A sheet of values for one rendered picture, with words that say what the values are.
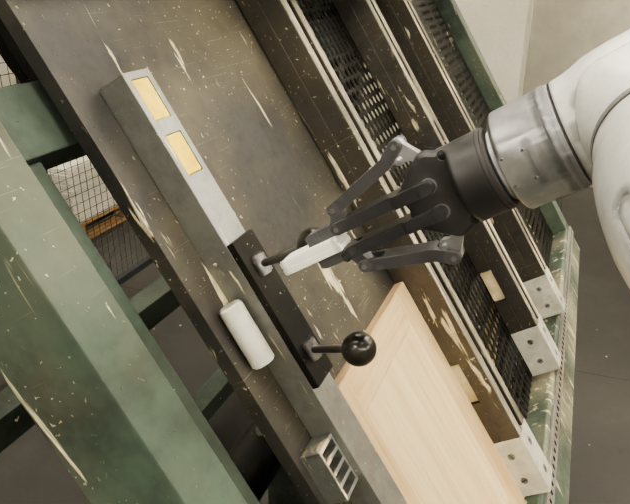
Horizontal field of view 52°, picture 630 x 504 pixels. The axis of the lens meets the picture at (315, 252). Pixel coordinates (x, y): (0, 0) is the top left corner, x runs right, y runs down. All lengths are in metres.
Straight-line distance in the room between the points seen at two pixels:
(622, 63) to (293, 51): 0.70
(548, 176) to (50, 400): 0.45
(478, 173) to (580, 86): 0.10
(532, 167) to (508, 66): 4.25
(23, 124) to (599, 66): 0.54
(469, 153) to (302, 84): 0.61
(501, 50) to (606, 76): 4.26
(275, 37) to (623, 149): 0.79
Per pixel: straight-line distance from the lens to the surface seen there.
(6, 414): 1.84
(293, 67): 1.12
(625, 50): 0.52
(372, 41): 1.53
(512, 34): 4.75
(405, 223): 0.59
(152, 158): 0.76
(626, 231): 0.39
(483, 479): 1.23
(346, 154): 1.12
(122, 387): 0.58
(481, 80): 2.52
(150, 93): 0.78
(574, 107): 0.53
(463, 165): 0.55
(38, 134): 0.75
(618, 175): 0.41
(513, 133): 0.54
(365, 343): 0.69
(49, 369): 0.60
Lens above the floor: 1.81
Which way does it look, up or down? 24 degrees down
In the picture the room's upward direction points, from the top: straight up
